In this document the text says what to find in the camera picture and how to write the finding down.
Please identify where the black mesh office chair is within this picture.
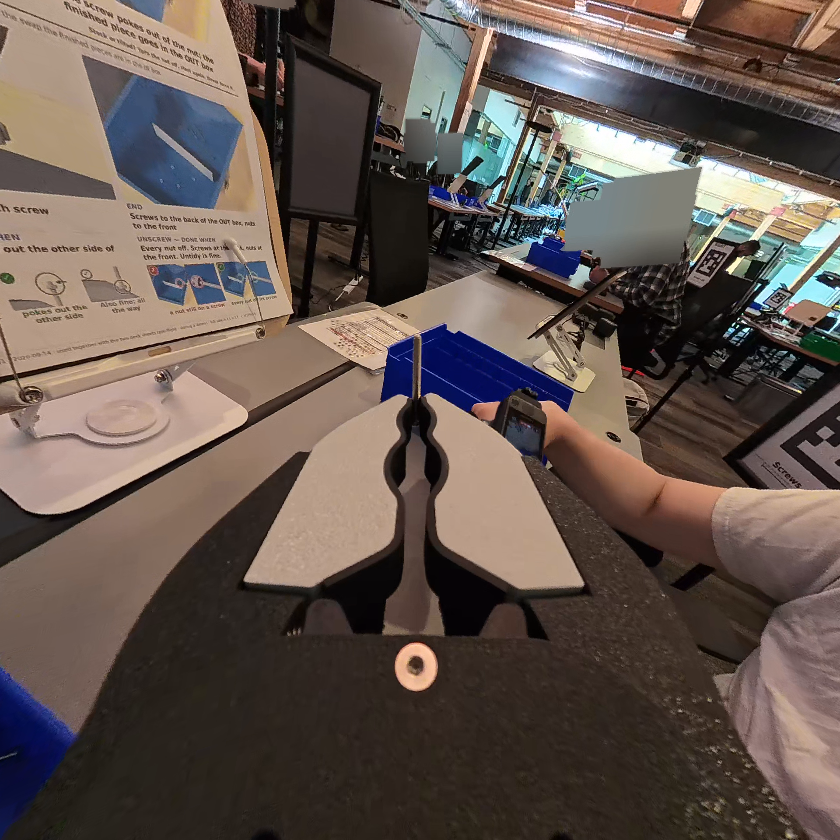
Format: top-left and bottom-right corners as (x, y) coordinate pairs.
(620, 272), (770, 437)

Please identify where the dark board on white stand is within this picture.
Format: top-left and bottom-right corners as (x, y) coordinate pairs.
(527, 270), (626, 395)

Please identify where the printed paper sheet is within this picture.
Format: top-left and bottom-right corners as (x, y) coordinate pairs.
(298, 314), (421, 375)

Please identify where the wooden backing board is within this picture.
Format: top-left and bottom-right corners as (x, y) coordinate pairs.
(249, 108), (294, 337)

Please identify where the operator in white shirt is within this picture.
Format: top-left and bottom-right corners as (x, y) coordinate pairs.
(712, 486), (840, 840)

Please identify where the person's right hand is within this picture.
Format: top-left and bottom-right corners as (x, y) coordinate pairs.
(470, 399), (573, 460)

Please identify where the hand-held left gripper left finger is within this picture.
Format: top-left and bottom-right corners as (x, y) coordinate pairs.
(243, 394), (413, 598)

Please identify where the framed marker sign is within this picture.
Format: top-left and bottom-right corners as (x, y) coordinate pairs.
(724, 382), (840, 491)

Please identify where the black framed easel board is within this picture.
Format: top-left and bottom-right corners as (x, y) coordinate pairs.
(279, 33), (383, 317)

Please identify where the blue bin with divider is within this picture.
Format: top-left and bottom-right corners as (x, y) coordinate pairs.
(0, 668), (78, 812)

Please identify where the blue plastic bin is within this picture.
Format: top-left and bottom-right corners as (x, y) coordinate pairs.
(382, 323), (576, 422)
(526, 238), (583, 277)

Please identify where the printed instruction sheet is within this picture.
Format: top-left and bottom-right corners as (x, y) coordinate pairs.
(0, 0), (293, 378)

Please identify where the black high-back chair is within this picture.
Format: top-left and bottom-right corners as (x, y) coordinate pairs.
(364, 169), (431, 307)

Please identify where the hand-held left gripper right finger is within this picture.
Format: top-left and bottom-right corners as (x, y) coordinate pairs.
(422, 392), (587, 601)

